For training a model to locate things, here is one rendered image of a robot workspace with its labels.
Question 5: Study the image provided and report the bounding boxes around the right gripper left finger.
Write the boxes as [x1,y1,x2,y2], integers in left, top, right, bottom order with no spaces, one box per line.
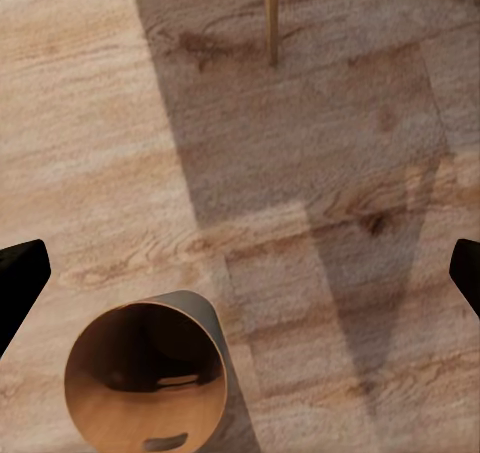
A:
[0,239,51,356]

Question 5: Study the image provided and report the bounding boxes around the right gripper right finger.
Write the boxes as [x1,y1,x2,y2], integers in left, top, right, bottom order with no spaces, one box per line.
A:
[449,239,480,317]

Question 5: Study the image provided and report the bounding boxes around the trash can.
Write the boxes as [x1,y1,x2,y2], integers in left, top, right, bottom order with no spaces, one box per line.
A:
[63,290,227,453]

